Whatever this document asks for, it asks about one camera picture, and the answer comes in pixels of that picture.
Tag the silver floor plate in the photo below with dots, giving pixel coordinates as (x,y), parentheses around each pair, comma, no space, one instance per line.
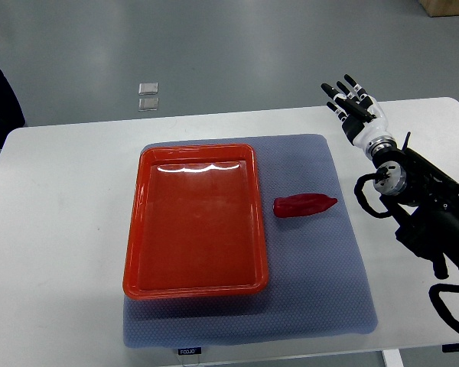
(148,104)
(148,88)

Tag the blue-grey honeycomb mat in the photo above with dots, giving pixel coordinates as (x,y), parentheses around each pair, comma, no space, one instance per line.
(317,281)

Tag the black table edge label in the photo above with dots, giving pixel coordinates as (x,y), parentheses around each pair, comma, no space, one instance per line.
(448,348)

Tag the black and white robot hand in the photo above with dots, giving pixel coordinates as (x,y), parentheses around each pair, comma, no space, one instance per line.
(363,121)

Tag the cardboard box corner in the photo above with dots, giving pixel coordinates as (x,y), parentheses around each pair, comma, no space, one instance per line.
(440,8)

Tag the white table leg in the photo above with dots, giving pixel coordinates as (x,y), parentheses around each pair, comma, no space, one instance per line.
(392,358)

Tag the black mat label tag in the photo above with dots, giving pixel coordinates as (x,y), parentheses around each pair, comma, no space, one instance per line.
(190,351)

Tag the upper silver floor plate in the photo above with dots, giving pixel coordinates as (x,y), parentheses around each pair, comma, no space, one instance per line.
(148,88)

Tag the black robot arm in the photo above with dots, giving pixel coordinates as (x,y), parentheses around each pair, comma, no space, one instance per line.
(421,198)

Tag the red pepper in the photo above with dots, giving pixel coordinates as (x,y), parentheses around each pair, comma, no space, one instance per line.
(304,204)

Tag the lower silver floor plate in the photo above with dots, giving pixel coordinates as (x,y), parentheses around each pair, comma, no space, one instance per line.
(148,104)

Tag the red plastic tray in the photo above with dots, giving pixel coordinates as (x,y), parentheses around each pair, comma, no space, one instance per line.
(197,225)

